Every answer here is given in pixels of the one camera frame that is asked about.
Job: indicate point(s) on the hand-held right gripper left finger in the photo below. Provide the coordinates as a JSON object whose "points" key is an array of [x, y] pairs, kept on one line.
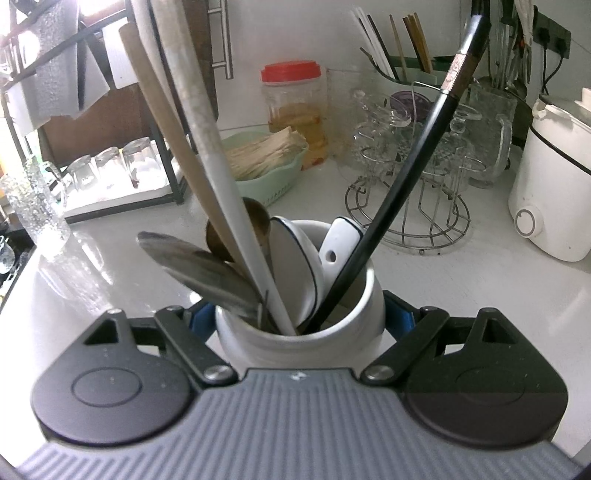
{"points": [[201, 323]]}

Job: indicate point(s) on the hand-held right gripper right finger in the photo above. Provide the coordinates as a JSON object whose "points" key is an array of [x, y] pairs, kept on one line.
{"points": [[401, 321]]}

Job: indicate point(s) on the large metal spoon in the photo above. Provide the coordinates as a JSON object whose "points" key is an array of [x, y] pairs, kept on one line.
{"points": [[207, 277]]}

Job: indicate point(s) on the black chopstick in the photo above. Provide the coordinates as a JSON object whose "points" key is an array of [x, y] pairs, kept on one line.
{"points": [[341, 284]]}

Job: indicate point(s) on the white ceramic utensil holder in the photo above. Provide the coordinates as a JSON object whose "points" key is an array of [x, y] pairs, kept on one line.
{"points": [[300, 350]]}

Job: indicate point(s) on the white ceramic spoon black rim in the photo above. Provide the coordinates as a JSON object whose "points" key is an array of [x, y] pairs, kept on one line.
{"points": [[295, 258], [334, 240]]}

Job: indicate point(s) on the brown wooden spoon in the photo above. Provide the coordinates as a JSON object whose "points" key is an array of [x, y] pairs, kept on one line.
{"points": [[256, 221]]}

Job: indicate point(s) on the white chopstick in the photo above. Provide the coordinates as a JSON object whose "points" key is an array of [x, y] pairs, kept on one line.
{"points": [[207, 138]]}

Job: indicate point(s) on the black metal shelf rack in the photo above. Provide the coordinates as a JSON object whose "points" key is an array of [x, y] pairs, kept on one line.
{"points": [[175, 184]]}

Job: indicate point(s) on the white drain tray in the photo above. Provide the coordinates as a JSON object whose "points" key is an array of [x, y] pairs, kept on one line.
{"points": [[138, 194]]}

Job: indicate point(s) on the green plastic basket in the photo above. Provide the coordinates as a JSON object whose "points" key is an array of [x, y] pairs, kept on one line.
{"points": [[272, 184]]}

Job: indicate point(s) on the clear drinking glass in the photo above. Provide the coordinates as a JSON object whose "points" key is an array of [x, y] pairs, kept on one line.
{"points": [[141, 159], [83, 173], [108, 166]]}

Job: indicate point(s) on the pile of thin wooden sticks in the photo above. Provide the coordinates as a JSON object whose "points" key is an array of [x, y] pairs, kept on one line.
{"points": [[263, 154]]}

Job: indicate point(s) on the crystal stem glass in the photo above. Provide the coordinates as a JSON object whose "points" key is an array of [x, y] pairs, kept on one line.
{"points": [[378, 120], [457, 147]]}

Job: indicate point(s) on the patterned glass mug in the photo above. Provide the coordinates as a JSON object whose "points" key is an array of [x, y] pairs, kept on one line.
{"points": [[37, 212]]}

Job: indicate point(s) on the patterned glass pitcher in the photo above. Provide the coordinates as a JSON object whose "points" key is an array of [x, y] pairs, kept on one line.
{"points": [[489, 134]]}

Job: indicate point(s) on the tall clear glass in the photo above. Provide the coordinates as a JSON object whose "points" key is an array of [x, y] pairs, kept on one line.
{"points": [[344, 115]]}

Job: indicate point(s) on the brown wooden board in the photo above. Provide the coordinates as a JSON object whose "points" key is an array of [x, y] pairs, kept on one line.
{"points": [[92, 134]]}

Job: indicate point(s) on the purple cup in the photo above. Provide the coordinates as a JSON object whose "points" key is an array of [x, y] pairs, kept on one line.
{"points": [[406, 99]]}

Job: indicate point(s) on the red lid plastic jar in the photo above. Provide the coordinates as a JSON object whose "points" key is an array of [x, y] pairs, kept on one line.
{"points": [[293, 101]]}

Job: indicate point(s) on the bunch of assorted chopsticks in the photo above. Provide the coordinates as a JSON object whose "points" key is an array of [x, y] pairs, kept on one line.
{"points": [[369, 37]]}

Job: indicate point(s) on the white foam sheet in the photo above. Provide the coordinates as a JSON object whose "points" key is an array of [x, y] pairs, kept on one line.
{"points": [[60, 69]]}

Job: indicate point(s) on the row of hanging kitchen tools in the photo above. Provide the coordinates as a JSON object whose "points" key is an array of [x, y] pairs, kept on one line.
{"points": [[508, 46]]}

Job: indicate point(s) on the black wall power outlet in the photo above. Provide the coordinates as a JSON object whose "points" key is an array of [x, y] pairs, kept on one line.
{"points": [[558, 34]]}

